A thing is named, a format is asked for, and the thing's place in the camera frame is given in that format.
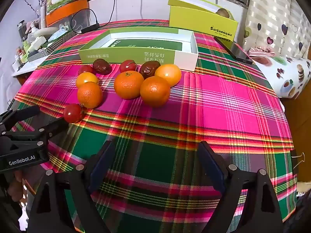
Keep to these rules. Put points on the person's left hand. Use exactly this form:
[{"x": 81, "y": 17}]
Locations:
[{"x": 15, "y": 184}]

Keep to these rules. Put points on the pink striped cloth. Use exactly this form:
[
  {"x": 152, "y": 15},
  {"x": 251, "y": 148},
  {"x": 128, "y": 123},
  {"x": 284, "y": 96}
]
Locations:
[{"x": 262, "y": 51}]

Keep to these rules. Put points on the small yellow-orange mandarin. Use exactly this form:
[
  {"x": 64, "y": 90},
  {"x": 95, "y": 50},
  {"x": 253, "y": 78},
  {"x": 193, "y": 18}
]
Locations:
[{"x": 86, "y": 79}]

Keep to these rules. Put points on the orange lidded storage box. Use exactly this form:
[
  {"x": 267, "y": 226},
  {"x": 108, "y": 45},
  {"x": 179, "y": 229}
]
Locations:
[{"x": 66, "y": 11}]

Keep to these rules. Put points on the light orange mandarin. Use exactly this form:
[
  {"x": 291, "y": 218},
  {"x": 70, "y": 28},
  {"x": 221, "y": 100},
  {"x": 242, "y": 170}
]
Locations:
[{"x": 168, "y": 74}]

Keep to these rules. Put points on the red cherry tomato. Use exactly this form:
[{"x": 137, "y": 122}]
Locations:
[
  {"x": 127, "y": 66},
  {"x": 85, "y": 69},
  {"x": 73, "y": 113}
]

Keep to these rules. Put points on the white side table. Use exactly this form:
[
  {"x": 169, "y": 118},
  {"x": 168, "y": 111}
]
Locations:
[{"x": 26, "y": 69}]

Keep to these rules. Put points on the metal binder clip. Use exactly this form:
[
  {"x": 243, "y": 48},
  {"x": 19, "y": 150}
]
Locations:
[{"x": 299, "y": 159}]

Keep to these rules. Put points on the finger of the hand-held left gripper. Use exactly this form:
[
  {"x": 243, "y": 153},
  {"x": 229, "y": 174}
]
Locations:
[
  {"x": 21, "y": 113},
  {"x": 48, "y": 129}
]

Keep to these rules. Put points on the yellow-green shoe box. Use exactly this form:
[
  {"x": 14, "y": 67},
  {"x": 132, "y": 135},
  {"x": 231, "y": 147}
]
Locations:
[{"x": 201, "y": 23}]

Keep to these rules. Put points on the heart print curtain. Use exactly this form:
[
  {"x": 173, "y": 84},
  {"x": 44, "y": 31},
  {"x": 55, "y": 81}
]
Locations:
[{"x": 274, "y": 17}]

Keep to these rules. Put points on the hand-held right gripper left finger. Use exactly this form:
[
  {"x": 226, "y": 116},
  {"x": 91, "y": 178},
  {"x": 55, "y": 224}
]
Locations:
[{"x": 102, "y": 166}]

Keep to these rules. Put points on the dark red jujube date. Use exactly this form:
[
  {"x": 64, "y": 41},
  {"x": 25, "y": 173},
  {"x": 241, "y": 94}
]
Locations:
[
  {"x": 149, "y": 68},
  {"x": 102, "y": 66}
]

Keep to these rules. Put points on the white printed pillow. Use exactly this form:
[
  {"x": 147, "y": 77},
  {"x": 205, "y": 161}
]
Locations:
[{"x": 286, "y": 75}]

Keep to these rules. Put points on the brown kiwi fruit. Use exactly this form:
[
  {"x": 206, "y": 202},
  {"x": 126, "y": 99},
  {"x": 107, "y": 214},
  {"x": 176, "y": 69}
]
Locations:
[{"x": 223, "y": 12}]

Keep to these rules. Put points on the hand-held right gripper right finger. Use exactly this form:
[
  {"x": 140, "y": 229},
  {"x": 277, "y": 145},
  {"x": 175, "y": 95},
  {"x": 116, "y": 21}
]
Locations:
[{"x": 211, "y": 167}]

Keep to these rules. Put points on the shallow green cardboard box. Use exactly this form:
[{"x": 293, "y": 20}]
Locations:
[{"x": 136, "y": 53}]

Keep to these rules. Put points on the yellow-green shoe box lid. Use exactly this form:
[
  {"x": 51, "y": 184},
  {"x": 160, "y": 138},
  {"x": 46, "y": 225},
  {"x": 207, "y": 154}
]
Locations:
[{"x": 194, "y": 1}]

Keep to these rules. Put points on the black rectangular device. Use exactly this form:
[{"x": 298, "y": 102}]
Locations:
[{"x": 234, "y": 51}]

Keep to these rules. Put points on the grey striped box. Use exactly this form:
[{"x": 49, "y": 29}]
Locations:
[{"x": 40, "y": 54}]

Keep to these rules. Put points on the pink green plaid tablecloth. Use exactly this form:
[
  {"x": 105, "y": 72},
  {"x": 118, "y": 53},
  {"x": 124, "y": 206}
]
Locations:
[{"x": 218, "y": 106}]

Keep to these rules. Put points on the black power adapter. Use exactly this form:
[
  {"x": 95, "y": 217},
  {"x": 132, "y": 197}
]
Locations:
[{"x": 90, "y": 28}]

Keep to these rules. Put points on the white vase with branches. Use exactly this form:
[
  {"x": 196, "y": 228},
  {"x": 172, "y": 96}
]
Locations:
[{"x": 43, "y": 17}]

